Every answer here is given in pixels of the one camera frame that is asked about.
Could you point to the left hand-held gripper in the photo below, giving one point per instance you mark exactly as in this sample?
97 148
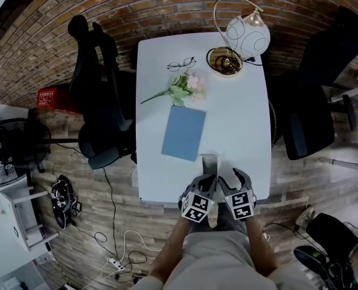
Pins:
196 204

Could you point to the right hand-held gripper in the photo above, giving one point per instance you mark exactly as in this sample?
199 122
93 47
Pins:
240 204

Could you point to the grey glasses case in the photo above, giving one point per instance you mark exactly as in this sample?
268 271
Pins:
210 164

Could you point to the person's right forearm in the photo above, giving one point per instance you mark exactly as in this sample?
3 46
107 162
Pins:
261 246

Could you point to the person's left forearm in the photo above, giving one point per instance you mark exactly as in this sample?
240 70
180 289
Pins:
172 246

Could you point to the round black-rimmed glasses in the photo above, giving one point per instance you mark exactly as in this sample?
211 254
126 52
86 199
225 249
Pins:
181 64

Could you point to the blue notebook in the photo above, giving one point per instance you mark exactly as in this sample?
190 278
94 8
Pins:
183 133

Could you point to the person's beige shirt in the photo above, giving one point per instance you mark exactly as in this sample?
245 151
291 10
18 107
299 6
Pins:
221 261

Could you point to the beige shoe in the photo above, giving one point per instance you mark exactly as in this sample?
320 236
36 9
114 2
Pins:
305 216

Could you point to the pink artificial flower bouquet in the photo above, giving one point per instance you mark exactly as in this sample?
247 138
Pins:
186 88

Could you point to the black office chair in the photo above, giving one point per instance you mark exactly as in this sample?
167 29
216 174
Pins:
103 101
314 101

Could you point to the white power strip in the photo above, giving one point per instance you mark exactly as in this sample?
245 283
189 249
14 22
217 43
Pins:
116 263

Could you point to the gold lamp with white shade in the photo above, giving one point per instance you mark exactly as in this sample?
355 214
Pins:
248 38

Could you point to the red cardboard box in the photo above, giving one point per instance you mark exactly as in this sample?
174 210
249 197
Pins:
50 99

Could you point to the white side shelf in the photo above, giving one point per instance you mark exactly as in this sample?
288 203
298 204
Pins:
26 214

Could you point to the black floor fan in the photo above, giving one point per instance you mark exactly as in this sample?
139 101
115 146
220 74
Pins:
9 153

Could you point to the white desk frame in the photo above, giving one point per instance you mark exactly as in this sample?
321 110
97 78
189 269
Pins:
352 92

